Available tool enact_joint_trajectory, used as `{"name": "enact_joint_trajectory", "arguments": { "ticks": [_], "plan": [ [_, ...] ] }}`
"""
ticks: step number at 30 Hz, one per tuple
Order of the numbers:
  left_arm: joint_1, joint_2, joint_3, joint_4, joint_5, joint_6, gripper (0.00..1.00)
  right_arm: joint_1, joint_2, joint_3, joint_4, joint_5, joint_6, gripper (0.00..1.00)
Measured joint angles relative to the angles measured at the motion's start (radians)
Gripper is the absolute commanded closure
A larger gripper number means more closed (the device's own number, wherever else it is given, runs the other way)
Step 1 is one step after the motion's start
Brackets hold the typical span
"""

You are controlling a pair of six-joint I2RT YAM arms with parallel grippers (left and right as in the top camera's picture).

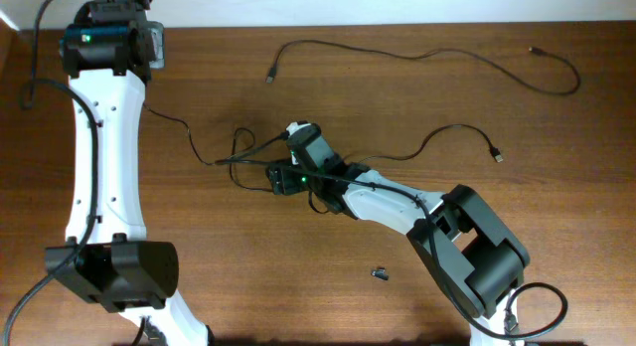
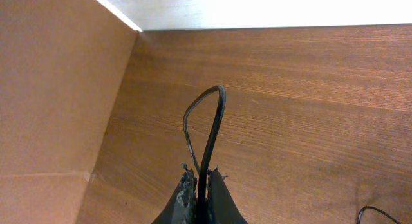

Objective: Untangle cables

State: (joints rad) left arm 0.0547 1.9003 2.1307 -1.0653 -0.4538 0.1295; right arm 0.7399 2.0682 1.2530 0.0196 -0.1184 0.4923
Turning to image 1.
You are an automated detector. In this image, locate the thin black USB cable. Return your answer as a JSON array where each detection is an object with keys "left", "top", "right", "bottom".
[
  {"left": 142, "top": 102, "right": 279, "bottom": 193},
  {"left": 347, "top": 123, "right": 505, "bottom": 164}
]

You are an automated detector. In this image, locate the thick black USB-A cable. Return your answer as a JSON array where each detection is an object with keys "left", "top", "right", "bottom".
[{"left": 265, "top": 39, "right": 582, "bottom": 97}]

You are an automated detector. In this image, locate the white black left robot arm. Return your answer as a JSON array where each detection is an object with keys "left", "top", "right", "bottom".
[{"left": 45, "top": 0, "right": 214, "bottom": 345}]

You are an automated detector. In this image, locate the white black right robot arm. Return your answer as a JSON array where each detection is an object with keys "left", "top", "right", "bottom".
[{"left": 266, "top": 121, "right": 530, "bottom": 345}]

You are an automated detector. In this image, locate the small black adapter plug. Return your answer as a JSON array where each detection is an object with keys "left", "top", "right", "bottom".
[{"left": 371, "top": 267, "right": 390, "bottom": 281}]

